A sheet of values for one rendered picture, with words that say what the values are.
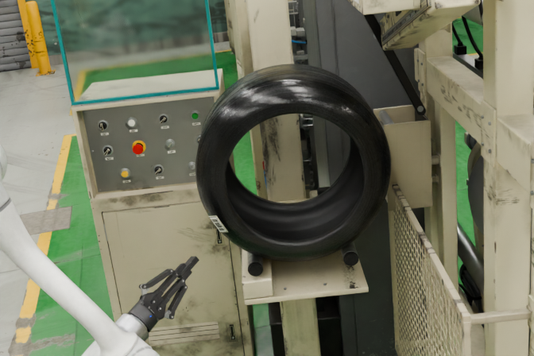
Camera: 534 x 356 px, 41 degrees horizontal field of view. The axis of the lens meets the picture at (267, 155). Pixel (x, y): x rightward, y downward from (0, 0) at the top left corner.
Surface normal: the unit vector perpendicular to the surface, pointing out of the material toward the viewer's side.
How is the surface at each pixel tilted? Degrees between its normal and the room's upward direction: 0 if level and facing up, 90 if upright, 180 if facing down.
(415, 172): 90
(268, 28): 90
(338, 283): 0
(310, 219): 36
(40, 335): 0
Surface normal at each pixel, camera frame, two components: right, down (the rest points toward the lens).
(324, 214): -0.37, -0.49
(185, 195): 0.03, 0.33
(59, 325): -0.11, -0.94
